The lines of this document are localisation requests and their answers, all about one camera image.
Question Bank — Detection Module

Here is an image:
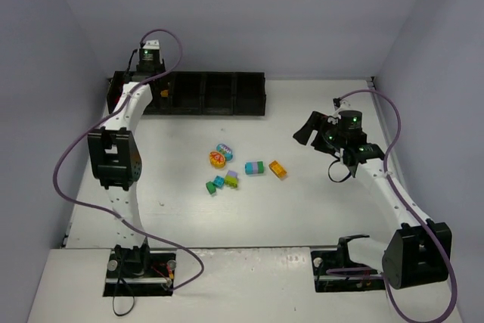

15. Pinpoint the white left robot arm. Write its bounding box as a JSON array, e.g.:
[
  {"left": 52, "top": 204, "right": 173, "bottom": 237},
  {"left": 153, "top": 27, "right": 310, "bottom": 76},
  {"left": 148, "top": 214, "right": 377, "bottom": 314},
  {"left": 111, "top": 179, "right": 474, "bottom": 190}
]
[{"left": 88, "top": 40, "right": 166, "bottom": 275}]

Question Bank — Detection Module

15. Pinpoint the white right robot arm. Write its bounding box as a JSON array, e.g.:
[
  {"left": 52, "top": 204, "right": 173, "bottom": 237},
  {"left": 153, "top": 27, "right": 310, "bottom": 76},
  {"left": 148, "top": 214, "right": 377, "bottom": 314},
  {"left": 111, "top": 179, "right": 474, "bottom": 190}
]
[{"left": 293, "top": 110, "right": 453, "bottom": 289}]

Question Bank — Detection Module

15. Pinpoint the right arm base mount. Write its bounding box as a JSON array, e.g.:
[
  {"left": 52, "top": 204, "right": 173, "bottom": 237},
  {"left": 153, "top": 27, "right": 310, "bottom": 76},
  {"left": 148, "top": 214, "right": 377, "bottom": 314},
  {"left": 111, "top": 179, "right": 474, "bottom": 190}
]
[{"left": 310, "top": 248, "right": 385, "bottom": 293}]

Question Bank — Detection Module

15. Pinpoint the teal flower lego block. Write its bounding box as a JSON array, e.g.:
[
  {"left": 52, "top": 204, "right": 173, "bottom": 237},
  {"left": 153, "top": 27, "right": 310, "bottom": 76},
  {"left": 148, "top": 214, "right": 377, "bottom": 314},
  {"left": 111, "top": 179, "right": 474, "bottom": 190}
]
[{"left": 216, "top": 143, "right": 234, "bottom": 161}]

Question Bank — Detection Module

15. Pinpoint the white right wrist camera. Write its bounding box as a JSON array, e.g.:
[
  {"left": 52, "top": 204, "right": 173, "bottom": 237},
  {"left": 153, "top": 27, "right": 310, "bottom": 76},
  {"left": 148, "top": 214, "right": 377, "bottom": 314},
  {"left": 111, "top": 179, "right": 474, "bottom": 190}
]
[{"left": 331, "top": 98, "right": 352, "bottom": 118}]

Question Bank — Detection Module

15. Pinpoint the orange flat lego plate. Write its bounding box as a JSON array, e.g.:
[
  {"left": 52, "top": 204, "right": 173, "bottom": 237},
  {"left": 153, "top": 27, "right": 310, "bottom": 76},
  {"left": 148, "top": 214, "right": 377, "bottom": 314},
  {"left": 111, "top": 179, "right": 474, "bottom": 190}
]
[{"left": 268, "top": 160, "right": 287, "bottom": 179}]

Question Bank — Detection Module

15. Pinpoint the black divided bin row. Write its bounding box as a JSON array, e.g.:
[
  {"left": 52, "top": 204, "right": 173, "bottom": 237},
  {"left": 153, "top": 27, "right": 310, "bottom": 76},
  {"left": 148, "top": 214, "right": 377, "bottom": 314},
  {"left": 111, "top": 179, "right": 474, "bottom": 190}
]
[{"left": 106, "top": 70, "right": 268, "bottom": 116}]

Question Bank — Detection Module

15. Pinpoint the green small lego brick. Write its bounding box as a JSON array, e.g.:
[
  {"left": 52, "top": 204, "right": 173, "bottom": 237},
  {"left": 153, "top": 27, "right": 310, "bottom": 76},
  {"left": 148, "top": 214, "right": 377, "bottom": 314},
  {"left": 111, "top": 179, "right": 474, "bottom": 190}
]
[{"left": 206, "top": 182, "right": 217, "bottom": 195}]

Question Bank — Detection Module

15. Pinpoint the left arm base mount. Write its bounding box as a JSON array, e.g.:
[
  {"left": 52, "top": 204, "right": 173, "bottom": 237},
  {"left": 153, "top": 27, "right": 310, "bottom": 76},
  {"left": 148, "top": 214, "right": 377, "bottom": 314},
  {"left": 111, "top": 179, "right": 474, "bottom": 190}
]
[{"left": 103, "top": 250, "right": 176, "bottom": 297}]

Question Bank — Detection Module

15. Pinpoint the lilac and lime lego stack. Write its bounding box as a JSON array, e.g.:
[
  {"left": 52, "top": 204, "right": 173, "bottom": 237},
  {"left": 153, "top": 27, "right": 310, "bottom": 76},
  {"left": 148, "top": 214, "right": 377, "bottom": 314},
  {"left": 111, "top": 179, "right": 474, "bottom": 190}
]
[{"left": 224, "top": 170, "right": 239, "bottom": 188}]

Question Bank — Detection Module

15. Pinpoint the teal small lego brick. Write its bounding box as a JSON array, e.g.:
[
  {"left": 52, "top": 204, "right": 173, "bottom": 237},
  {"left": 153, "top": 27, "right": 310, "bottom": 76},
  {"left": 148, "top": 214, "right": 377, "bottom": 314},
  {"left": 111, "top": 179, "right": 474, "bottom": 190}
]
[{"left": 213, "top": 175, "right": 225, "bottom": 188}]

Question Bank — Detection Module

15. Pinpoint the teal lilac green lego stack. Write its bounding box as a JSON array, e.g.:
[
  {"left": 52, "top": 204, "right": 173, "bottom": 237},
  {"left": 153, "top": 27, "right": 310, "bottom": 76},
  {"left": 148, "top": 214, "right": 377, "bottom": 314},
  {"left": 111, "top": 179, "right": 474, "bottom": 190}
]
[{"left": 244, "top": 161, "right": 265, "bottom": 175}]

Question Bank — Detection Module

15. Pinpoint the orange butterfly lego block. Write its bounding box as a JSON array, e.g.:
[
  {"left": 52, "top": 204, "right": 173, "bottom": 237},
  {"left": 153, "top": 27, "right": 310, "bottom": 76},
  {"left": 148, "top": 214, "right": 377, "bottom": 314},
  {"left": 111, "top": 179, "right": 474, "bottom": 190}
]
[{"left": 209, "top": 151, "right": 226, "bottom": 169}]

